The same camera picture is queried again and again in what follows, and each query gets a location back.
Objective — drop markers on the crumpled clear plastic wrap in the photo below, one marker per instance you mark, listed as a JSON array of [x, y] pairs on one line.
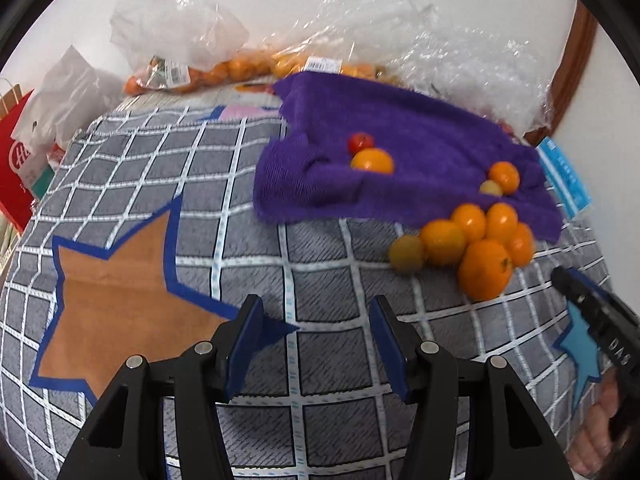
[[450, 60]]

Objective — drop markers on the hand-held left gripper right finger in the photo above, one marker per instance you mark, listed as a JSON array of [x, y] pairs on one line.
[[390, 350]]

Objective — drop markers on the small mandarin orange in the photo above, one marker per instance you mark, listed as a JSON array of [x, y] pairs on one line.
[[505, 176], [501, 221], [522, 245], [372, 161], [470, 220], [442, 242]]

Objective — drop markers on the blue tissue pack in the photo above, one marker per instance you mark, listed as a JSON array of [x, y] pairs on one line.
[[565, 175]]

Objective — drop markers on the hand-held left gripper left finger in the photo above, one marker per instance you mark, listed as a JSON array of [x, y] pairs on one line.
[[245, 345]]

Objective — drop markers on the grey grid blanket with stars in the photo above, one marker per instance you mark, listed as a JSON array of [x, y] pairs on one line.
[[320, 260]]

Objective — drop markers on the cartoon print bed sheet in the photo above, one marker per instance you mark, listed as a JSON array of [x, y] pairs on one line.
[[245, 110]]

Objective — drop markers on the small red tomato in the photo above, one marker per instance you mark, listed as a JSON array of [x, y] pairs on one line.
[[361, 141]]

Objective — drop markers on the person's right hand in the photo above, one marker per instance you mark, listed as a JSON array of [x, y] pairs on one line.
[[595, 410]]

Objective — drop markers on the red paper bag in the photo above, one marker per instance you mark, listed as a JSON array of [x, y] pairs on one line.
[[12, 170]]

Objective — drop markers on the purple towel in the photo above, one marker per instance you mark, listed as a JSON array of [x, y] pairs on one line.
[[400, 125]]

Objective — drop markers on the bag of red fruit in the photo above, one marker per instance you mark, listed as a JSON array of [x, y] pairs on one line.
[[506, 127]]

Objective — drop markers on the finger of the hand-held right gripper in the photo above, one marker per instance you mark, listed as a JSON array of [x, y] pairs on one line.
[[572, 287]]

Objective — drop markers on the labelled clear bag of mandarins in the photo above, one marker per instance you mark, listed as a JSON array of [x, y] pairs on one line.
[[325, 67]]

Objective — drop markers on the white plastic bag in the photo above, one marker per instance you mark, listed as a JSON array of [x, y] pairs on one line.
[[65, 95]]

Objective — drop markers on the yellow-green round fruit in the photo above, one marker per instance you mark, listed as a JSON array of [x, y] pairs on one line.
[[407, 253], [491, 188]]

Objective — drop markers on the white bag with red logo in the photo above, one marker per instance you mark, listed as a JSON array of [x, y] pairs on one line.
[[35, 170]]

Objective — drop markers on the large mandarin with green stem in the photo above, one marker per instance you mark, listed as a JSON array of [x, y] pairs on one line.
[[485, 269]]

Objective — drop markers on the brown wooden door frame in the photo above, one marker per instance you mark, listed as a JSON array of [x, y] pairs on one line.
[[575, 60]]

